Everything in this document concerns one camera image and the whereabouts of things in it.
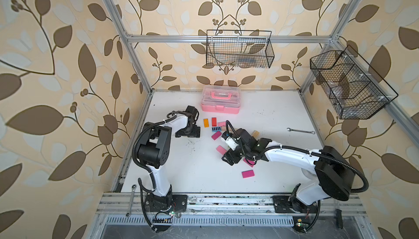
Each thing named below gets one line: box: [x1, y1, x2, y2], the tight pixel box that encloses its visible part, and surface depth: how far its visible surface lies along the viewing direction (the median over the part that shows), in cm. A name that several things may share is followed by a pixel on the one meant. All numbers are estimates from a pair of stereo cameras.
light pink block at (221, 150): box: [216, 145, 227, 156], surface depth 94 cm
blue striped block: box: [211, 126, 222, 133], surface depth 101 cm
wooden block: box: [252, 129, 261, 139], surface depth 100 cm
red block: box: [211, 117, 217, 127], surface depth 104 cm
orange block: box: [203, 118, 210, 128], surface depth 104 cm
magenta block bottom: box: [241, 169, 255, 179], surface depth 86 cm
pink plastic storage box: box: [200, 85, 242, 115], surface depth 106 cm
